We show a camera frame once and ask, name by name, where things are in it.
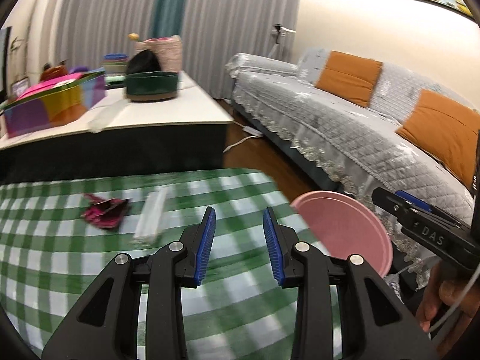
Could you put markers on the clear plastic bag on table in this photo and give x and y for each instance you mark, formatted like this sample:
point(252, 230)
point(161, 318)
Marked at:
point(106, 115)

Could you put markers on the pink woven basket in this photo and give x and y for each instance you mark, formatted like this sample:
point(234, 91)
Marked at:
point(168, 51)

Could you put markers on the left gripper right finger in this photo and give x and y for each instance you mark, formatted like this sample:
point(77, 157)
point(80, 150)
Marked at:
point(375, 324)

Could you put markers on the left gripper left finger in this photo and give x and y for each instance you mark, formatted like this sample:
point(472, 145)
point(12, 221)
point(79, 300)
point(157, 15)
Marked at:
point(102, 324)

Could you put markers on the pink plastic trash bin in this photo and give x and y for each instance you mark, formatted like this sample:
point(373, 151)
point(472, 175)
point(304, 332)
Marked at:
point(345, 226)

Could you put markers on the photo frame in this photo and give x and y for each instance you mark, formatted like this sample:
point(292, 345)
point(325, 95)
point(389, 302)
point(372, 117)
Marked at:
point(19, 87)

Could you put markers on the magenta wrapper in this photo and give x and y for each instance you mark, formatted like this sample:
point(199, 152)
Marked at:
point(105, 214)

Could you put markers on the grey curtains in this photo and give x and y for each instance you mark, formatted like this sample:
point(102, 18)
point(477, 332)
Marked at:
point(212, 32)

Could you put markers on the green checkered tablecloth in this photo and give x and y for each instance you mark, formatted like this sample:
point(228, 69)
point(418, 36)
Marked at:
point(50, 255)

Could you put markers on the grey quilted sofa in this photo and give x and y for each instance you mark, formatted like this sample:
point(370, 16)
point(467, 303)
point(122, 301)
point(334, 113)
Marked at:
point(354, 146)

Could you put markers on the dark green round tin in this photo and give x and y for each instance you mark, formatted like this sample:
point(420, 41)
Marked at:
point(151, 86)

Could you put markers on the orange cushion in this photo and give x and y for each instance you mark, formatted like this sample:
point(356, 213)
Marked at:
point(447, 130)
point(350, 77)

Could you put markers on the red teapot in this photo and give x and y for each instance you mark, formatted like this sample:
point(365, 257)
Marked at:
point(52, 72)

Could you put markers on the person right hand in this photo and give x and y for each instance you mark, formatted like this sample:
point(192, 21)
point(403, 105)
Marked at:
point(440, 291)

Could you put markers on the potted bamboo plant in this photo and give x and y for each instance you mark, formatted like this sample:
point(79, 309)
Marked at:
point(16, 44)

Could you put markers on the clear plastic wrapper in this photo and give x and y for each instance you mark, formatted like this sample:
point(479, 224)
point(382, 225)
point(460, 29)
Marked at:
point(149, 223)

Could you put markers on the orange cushion near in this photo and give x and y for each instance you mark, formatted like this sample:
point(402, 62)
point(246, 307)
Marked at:
point(447, 130)

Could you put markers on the teal curtain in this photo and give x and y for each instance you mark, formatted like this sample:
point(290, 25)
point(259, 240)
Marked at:
point(167, 17)

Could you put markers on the white coffee table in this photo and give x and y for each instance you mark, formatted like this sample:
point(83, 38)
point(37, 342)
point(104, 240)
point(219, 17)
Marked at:
point(183, 134)

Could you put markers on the white standing air conditioner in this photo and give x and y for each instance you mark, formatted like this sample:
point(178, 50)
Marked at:
point(42, 35)

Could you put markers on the colourful gift box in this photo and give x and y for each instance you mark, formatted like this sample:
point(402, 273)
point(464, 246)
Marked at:
point(54, 103)

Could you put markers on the orange cushion far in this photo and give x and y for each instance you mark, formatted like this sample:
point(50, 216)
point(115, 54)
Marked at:
point(350, 77)

